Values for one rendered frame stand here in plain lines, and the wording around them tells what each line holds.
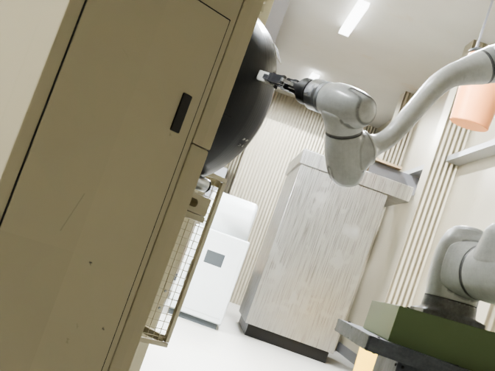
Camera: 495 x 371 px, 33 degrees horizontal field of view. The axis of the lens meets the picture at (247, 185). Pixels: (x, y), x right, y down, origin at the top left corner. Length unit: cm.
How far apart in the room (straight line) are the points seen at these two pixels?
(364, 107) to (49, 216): 100
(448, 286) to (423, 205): 628
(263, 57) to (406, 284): 627
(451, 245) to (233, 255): 579
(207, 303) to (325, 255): 143
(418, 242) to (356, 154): 642
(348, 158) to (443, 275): 44
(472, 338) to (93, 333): 113
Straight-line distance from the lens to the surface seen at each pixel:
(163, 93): 156
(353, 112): 219
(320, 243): 879
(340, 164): 228
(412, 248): 866
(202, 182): 260
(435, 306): 245
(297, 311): 879
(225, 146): 252
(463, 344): 233
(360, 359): 664
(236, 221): 825
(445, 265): 244
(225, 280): 813
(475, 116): 688
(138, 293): 162
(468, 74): 246
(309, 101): 230
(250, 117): 252
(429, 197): 872
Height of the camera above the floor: 72
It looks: 5 degrees up
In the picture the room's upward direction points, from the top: 20 degrees clockwise
